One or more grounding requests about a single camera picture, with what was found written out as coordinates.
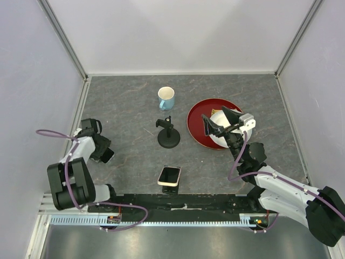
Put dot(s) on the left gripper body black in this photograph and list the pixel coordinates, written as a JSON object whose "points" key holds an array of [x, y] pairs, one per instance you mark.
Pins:
{"points": [[100, 149]]}

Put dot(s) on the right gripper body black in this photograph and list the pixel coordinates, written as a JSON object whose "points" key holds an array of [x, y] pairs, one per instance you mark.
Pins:
{"points": [[228, 129]]}

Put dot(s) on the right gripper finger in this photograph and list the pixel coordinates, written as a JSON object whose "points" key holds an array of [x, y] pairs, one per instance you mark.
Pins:
{"points": [[210, 128], [232, 116]]}

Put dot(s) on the dark phone with grey case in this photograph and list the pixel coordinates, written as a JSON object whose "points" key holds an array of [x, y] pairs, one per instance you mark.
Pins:
{"points": [[107, 155]]}

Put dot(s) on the black round-base phone holder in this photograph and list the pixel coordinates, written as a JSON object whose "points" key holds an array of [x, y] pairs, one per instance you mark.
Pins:
{"points": [[168, 137]]}

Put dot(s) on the phone with beige case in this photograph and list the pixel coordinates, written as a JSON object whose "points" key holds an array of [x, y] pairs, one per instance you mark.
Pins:
{"points": [[169, 176]]}

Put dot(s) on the black folding phone stand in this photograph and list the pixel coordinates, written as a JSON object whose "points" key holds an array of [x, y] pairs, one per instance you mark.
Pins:
{"points": [[170, 190]]}

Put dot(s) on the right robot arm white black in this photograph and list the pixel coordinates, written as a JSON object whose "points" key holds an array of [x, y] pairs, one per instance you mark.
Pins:
{"points": [[320, 210]]}

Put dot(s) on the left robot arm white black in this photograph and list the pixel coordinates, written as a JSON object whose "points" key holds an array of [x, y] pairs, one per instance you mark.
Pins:
{"points": [[70, 181]]}

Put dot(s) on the white paper plate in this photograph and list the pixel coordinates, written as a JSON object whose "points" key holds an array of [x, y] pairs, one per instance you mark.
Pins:
{"points": [[219, 118]]}

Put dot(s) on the red round tray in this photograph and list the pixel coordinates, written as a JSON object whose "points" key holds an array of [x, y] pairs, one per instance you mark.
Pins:
{"points": [[195, 123]]}

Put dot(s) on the yellow item on tray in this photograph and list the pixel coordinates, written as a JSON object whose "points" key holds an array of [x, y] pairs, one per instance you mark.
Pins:
{"points": [[214, 111]]}

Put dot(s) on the blue mug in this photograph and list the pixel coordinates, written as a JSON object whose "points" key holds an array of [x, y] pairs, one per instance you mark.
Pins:
{"points": [[166, 96]]}

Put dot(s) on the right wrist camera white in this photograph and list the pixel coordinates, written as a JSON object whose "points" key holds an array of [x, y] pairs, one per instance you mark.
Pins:
{"points": [[246, 122]]}

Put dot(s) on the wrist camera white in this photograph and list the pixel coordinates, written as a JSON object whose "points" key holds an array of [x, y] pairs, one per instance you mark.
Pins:
{"points": [[76, 132], [246, 122]]}

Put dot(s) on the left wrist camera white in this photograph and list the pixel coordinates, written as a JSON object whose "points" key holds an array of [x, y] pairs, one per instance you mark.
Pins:
{"points": [[76, 132]]}

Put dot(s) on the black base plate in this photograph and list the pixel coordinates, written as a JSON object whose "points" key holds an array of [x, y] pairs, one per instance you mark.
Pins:
{"points": [[188, 207]]}

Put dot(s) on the aluminium frame rail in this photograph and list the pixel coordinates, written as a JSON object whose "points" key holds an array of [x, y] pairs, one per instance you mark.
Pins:
{"points": [[47, 206]]}

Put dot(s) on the grey slotted cable duct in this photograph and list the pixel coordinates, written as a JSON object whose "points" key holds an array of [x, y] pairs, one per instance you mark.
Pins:
{"points": [[108, 221]]}

